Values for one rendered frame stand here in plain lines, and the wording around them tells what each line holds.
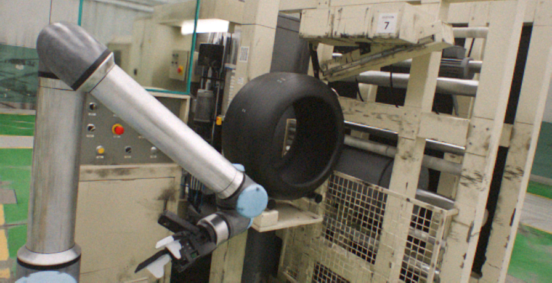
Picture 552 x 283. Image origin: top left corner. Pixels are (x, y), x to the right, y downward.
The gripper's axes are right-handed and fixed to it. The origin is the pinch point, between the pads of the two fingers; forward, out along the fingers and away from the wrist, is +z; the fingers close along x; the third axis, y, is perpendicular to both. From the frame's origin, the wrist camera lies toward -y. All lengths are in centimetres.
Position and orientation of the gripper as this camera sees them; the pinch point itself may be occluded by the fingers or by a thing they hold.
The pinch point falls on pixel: (142, 258)
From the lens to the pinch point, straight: 105.3
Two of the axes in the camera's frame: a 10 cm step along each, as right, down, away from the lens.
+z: -5.9, 1.8, -7.8
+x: -5.5, 6.2, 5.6
